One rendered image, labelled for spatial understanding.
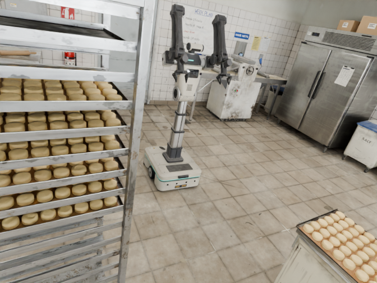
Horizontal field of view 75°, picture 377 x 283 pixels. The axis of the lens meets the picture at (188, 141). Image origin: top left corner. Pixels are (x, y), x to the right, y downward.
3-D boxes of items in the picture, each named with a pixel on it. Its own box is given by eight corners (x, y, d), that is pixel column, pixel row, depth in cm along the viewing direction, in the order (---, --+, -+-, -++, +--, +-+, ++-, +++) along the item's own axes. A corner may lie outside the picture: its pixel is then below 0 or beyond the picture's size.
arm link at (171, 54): (178, 10, 223) (168, 8, 218) (184, 4, 211) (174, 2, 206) (178, 61, 228) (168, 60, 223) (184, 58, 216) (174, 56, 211)
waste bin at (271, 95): (287, 117, 624) (297, 91, 594) (272, 117, 599) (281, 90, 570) (272, 108, 665) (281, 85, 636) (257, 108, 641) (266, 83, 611)
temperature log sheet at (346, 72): (346, 87, 409) (355, 68, 395) (345, 86, 408) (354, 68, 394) (335, 83, 426) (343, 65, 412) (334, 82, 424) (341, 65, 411)
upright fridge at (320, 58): (350, 151, 491) (410, 44, 399) (321, 155, 450) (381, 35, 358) (297, 122, 598) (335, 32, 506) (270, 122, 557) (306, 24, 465)
